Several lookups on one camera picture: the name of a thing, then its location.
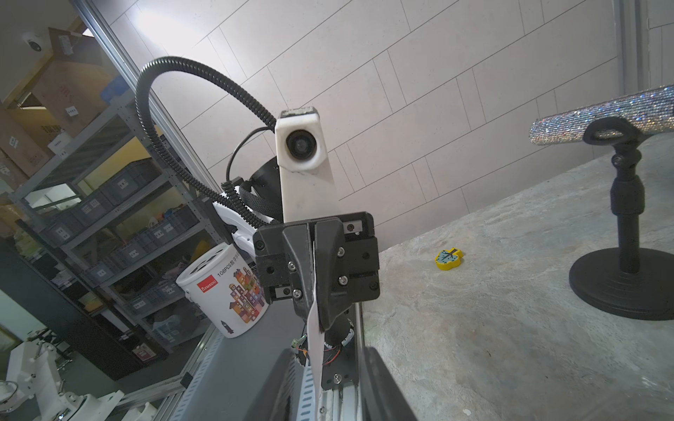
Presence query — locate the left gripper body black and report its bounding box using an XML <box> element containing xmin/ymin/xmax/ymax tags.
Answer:
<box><xmin>253</xmin><ymin>212</ymin><xmax>380</xmax><ymax>311</ymax></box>

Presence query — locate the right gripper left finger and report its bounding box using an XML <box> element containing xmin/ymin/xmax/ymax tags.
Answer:
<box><xmin>244</xmin><ymin>349</ymin><xmax>298</xmax><ymax>421</ymax></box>

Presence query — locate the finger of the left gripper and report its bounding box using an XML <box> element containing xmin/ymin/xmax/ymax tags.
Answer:
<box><xmin>314</xmin><ymin>218</ymin><xmax>350</xmax><ymax>331</ymax></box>
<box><xmin>282</xmin><ymin>224</ymin><xmax>315</xmax><ymax>321</ymax></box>

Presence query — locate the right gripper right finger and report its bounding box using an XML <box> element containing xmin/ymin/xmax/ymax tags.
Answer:
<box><xmin>360</xmin><ymin>347</ymin><xmax>417</xmax><ymax>421</ymax></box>

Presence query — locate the white sticker sheet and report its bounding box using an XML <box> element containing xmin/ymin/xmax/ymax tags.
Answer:
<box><xmin>307</xmin><ymin>296</ymin><xmax>325</xmax><ymax>405</ymax></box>

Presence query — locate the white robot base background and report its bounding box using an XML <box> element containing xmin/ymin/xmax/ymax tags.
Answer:
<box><xmin>1</xmin><ymin>342</ymin><xmax>125</xmax><ymax>421</ymax></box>

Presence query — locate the left circuit board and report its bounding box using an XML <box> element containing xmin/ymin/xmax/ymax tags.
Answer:
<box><xmin>291</xmin><ymin>319</ymin><xmax>356</xmax><ymax>369</ymax></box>

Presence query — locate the white toy block bucket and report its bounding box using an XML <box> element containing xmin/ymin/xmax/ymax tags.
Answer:
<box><xmin>177</xmin><ymin>244</ymin><xmax>269</xmax><ymax>339</ymax></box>

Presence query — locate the yellow round toy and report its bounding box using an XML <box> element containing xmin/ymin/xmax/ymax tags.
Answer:
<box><xmin>435</xmin><ymin>247</ymin><xmax>464</xmax><ymax>271</ymax></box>

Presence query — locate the metal storage shelf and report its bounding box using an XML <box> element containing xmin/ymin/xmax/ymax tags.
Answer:
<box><xmin>10</xmin><ymin>92</ymin><xmax>224</xmax><ymax>352</ymax></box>

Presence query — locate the black microphone stand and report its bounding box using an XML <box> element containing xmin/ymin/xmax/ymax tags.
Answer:
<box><xmin>569</xmin><ymin>135</ymin><xmax>673</xmax><ymax>321</ymax></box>

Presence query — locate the cardboard box large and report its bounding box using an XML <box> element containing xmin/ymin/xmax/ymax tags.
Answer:
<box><xmin>33</xmin><ymin>28</ymin><xmax>129</xmax><ymax>137</ymax></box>

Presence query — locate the glitter microphone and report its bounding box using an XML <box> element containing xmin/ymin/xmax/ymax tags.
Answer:
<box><xmin>529</xmin><ymin>85</ymin><xmax>673</xmax><ymax>146</ymax></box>

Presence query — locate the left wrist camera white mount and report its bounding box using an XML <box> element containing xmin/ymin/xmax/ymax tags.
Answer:
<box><xmin>275</xmin><ymin>106</ymin><xmax>340</xmax><ymax>223</ymax></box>

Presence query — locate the dome security camera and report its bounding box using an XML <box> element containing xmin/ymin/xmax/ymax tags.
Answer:
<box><xmin>22</xmin><ymin>33</ymin><xmax>46</xmax><ymax>53</ymax></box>

